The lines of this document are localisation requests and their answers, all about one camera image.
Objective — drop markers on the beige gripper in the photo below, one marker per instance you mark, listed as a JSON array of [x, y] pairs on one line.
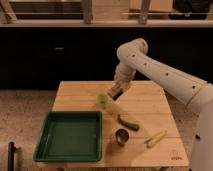
[[122, 82]]

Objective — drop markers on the wooden black felt eraser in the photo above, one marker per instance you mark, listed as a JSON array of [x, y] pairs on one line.
[[115, 92]]

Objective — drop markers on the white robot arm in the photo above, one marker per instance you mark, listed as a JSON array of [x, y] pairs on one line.
[[195, 93]]

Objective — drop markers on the green plastic tray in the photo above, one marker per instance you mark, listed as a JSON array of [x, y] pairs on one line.
[[70, 136]]

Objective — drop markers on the green plastic cup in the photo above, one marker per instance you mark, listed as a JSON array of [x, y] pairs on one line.
[[102, 100]]

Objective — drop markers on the green cucumber toy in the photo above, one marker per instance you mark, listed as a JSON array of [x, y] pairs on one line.
[[129, 125]]

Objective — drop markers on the wooden table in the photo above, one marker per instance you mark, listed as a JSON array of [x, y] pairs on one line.
[[145, 103]]

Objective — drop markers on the small metal cup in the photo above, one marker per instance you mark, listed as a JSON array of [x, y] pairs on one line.
[[122, 136]]

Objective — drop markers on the black chair back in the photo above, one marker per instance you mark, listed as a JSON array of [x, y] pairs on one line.
[[11, 152]]

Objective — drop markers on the wooden shelf rail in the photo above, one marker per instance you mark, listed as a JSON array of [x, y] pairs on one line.
[[106, 13]]

